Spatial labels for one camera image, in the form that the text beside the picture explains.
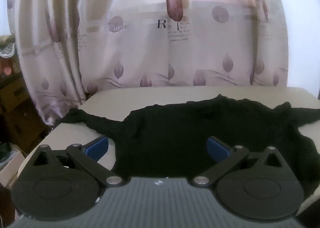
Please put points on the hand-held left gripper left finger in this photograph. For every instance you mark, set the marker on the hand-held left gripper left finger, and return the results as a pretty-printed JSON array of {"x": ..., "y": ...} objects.
[{"x": 98, "y": 147}]

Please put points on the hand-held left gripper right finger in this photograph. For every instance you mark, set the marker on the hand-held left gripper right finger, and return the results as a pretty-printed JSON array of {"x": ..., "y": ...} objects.
[{"x": 217, "y": 148}]

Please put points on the black knitted sweater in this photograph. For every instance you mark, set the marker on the black knitted sweater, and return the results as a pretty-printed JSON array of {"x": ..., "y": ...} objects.
[{"x": 175, "y": 130}]

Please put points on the brown wooden cabinet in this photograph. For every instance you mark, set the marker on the brown wooden cabinet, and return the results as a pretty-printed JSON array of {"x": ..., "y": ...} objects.
[{"x": 17, "y": 110}]

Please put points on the leaf print curtain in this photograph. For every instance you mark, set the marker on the leaf print curtain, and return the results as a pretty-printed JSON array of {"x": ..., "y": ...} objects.
[{"x": 150, "y": 55}]

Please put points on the white lace ornament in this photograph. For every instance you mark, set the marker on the white lace ornament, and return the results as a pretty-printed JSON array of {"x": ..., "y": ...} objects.
[{"x": 7, "y": 49}]

